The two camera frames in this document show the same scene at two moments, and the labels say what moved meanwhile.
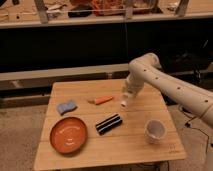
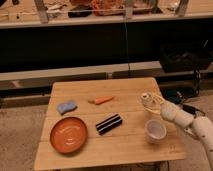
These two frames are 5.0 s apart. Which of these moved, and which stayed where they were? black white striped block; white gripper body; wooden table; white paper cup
Moved: white gripper body
Stayed: wooden table; black white striped block; white paper cup
